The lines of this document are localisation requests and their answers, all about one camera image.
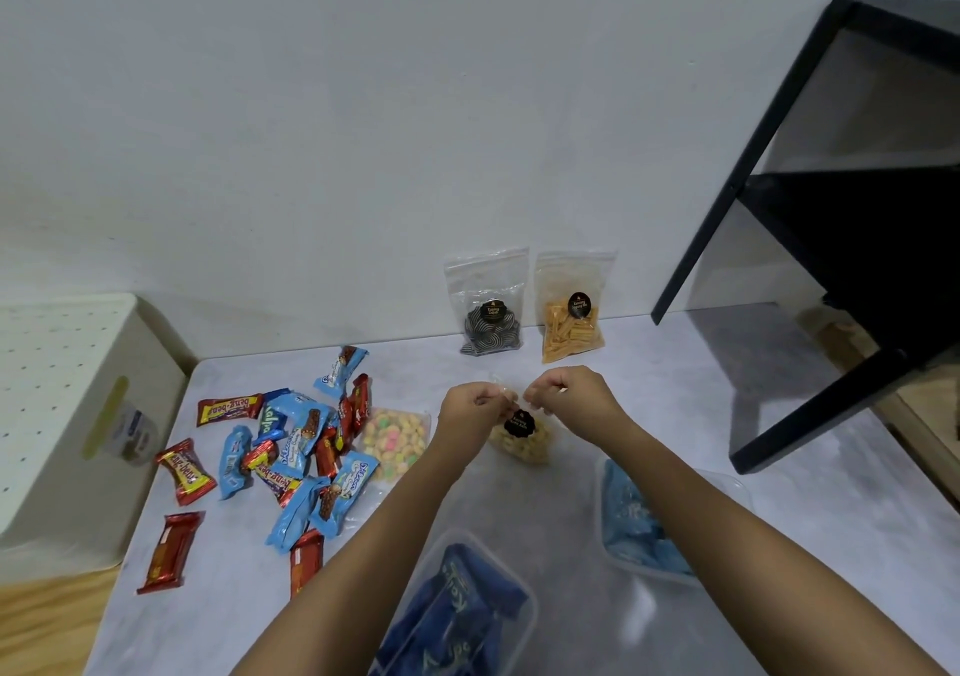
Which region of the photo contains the person's left hand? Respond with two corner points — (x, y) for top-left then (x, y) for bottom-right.
(438, 380), (519, 461)

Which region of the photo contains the person's right hand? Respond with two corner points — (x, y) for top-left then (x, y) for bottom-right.
(522, 365), (632, 449)

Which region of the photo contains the clear bag of yellow snacks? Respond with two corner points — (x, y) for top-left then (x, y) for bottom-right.
(486, 375), (561, 467)

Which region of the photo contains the person's left forearm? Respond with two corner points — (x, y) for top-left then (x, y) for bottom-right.
(232, 428), (490, 676)

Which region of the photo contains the person's right forearm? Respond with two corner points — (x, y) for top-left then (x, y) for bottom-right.
(591, 413), (951, 676)

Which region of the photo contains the clear bag of swirl snacks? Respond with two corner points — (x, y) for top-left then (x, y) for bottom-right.
(443, 248), (531, 358)

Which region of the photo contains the clear bag of orange sticks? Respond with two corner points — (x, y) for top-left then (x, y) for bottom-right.
(534, 250), (616, 365)

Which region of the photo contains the clear bag of colourful puffs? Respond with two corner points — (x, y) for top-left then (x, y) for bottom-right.
(354, 407), (434, 483)

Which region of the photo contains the heap of pale blue wrappers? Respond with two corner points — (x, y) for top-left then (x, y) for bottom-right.
(601, 459), (696, 577)

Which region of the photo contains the pile of light blue packets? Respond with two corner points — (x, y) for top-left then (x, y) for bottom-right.
(217, 345), (381, 555)

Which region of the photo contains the clear plastic container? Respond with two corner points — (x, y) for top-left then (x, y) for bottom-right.
(370, 527), (540, 676)
(594, 452), (753, 589)

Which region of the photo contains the stack of dark blue packets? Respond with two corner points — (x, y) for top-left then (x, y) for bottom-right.
(374, 543), (528, 676)

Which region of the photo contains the dark blue snack packet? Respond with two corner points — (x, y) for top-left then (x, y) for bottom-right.
(253, 388), (292, 446)

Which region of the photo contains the red yellow chocolate bar packet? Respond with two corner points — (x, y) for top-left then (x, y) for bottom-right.
(196, 393), (266, 428)
(240, 439), (304, 509)
(155, 438), (219, 507)

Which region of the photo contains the black metal shelf rack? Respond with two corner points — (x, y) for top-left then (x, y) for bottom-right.
(650, 0), (960, 509)

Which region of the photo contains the white label sticker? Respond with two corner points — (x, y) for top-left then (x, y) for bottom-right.
(105, 404), (159, 467)

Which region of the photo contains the yellow sticker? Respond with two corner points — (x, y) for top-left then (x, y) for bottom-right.
(81, 375), (131, 462)

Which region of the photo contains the white pegboard box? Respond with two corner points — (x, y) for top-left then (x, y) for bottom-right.
(0, 292), (189, 581)

